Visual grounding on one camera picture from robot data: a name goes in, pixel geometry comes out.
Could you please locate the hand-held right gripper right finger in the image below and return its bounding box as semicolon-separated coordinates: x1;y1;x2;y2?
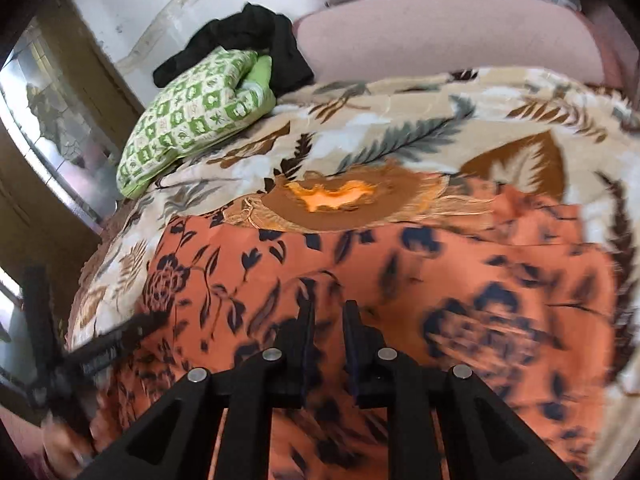
342;300;577;480

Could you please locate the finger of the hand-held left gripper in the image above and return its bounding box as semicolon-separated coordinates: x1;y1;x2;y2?
64;310;172;377

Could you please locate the pink headboard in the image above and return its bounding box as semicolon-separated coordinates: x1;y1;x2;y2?
292;0;627;87

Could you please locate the beige leaf print blanket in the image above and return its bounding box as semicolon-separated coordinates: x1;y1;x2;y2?
65;66;640;480

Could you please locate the person's left hand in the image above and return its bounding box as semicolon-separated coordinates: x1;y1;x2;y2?
42;410;97;476

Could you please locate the black cloth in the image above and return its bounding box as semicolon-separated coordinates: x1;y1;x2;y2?
152;2;316;99

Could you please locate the window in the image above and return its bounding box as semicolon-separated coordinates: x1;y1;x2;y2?
0;15;127;223

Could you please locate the green patterned pillow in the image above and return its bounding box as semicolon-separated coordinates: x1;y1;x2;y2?
116;48;277;199

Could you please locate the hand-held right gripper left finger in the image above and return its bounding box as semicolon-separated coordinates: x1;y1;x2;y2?
75;301;316;480

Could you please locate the orange black floral garment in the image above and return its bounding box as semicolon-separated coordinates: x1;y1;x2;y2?
106;160;627;480

